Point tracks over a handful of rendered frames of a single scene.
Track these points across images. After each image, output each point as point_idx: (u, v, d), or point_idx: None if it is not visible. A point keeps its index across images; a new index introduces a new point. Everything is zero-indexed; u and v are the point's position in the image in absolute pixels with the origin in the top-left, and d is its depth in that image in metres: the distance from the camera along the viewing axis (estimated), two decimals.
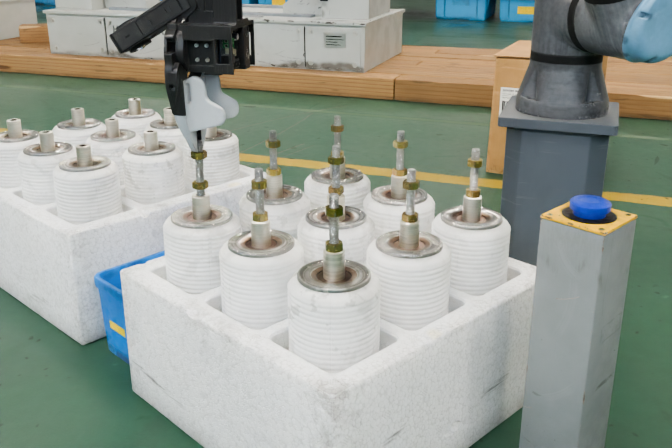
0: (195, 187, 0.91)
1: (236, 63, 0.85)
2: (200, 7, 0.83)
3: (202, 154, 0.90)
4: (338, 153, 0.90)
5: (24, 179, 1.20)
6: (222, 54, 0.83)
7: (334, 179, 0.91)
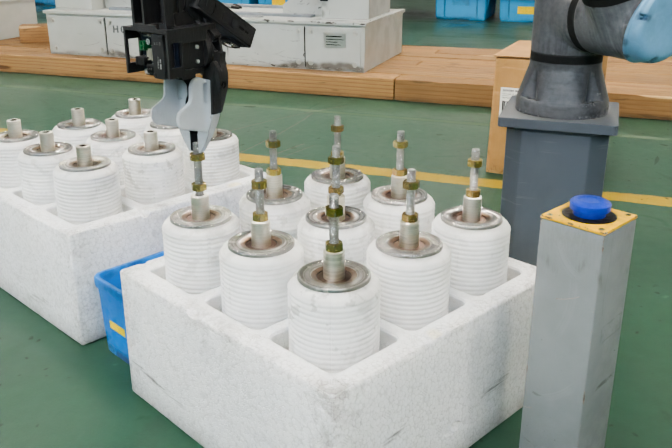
0: (200, 185, 0.93)
1: (149, 68, 0.83)
2: None
3: (190, 153, 0.91)
4: (338, 153, 0.90)
5: (24, 179, 1.20)
6: (145, 54, 0.84)
7: (334, 179, 0.91)
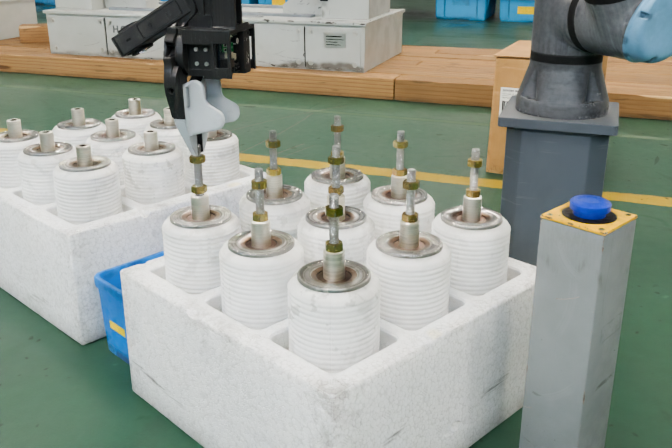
0: (203, 187, 0.93)
1: (236, 67, 0.85)
2: (200, 11, 0.83)
3: (192, 154, 0.91)
4: (338, 153, 0.90)
5: (24, 179, 1.20)
6: (221, 58, 0.83)
7: (334, 179, 0.91)
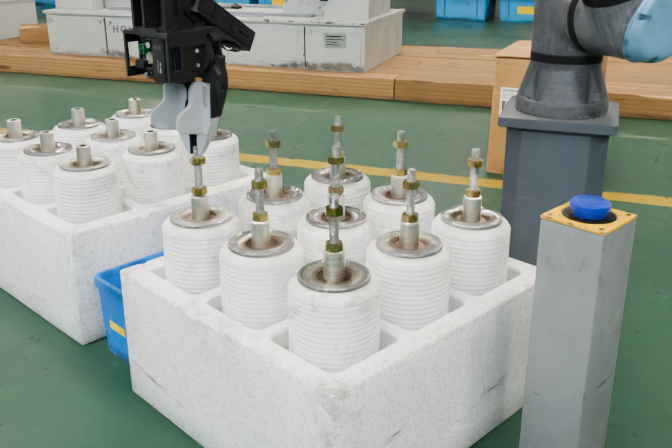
0: (199, 193, 0.91)
1: (148, 71, 0.83)
2: None
3: (204, 158, 0.91)
4: (338, 153, 0.90)
5: (24, 179, 1.20)
6: (145, 58, 0.84)
7: (334, 179, 0.91)
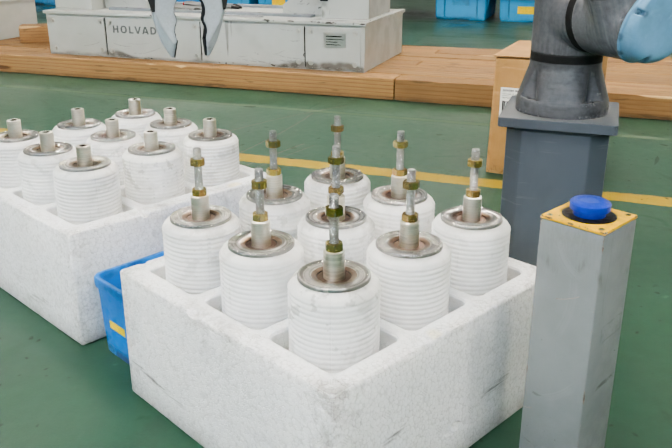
0: (196, 194, 0.91)
1: None
2: None
3: (203, 160, 0.90)
4: (338, 153, 0.90)
5: (24, 179, 1.20)
6: None
7: (334, 179, 0.91)
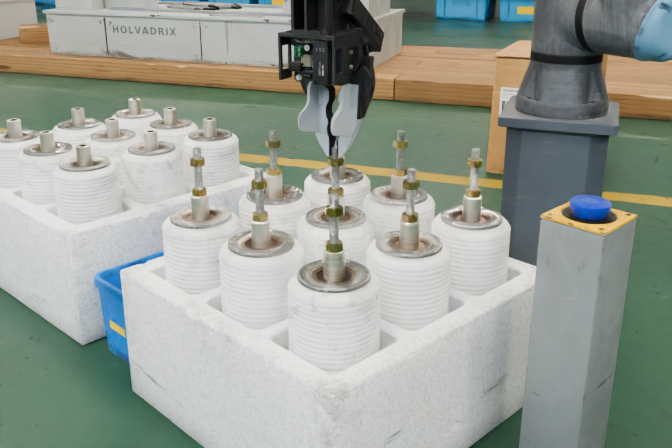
0: (196, 194, 0.91)
1: (305, 74, 0.82)
2: None
3: (203, 160, 0.90)
4: (331, 153, 0.91)
5: (24, 179, 1.20)
6: (297, 61, 0.83)
7: (334, 179, 0.92)
